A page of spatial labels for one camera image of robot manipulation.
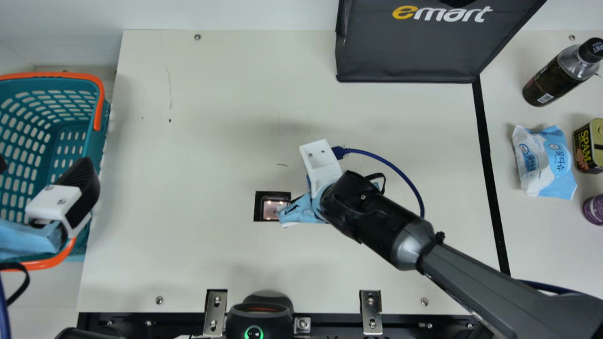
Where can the black strip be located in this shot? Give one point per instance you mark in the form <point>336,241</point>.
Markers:
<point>487,179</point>

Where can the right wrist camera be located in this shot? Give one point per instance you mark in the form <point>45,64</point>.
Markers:
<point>320,165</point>

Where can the rectangular tin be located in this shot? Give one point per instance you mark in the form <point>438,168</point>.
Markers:
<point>591,146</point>

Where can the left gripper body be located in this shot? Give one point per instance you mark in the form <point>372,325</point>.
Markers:
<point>23,240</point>

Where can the pale blue white pouch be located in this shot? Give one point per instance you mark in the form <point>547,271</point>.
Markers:
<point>546,165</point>

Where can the black device with green light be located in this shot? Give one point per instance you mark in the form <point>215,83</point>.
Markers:
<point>259,320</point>

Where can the dark coffee bottle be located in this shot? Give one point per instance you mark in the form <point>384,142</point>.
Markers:
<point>556,75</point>

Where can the teal shopping basket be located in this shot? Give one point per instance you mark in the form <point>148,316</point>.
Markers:
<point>42,122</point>

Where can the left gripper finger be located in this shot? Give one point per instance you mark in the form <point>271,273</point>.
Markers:
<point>77,188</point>

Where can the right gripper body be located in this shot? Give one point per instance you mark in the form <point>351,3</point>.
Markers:
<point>301,214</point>

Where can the small square scanner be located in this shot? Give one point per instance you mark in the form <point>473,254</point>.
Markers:
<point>270,209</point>

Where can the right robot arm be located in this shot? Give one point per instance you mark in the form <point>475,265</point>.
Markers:
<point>386,226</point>

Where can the purple can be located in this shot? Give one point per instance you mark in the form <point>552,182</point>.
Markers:
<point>594,209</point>

